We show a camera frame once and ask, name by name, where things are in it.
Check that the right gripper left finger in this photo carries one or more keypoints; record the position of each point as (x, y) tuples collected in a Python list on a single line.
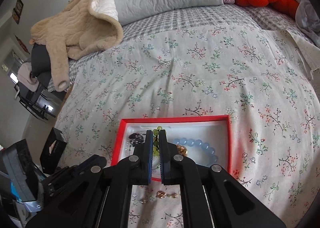
[(92, 194)]

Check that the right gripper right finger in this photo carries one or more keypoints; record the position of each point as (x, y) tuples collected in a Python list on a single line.
[(210, 196)]

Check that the gold heart earring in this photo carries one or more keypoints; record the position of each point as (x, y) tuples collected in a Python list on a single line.
[(163, 194)]

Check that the black hair claw clip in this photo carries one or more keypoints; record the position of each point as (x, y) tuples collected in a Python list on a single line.
[(136, 139)]

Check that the small gold earring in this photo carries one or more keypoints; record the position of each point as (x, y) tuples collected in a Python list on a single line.
[(144, 201)]

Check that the red Ace cardboard box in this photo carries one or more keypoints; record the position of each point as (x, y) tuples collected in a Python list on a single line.
[(207, 139)]

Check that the floral bed sheet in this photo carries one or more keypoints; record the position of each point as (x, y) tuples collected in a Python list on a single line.
[(252, 64)]

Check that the beige fleece blanket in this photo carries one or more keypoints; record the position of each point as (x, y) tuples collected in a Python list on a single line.
[(83, 27)]

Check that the grey crumpled cloth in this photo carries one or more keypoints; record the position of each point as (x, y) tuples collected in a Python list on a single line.
[(308, 21)]

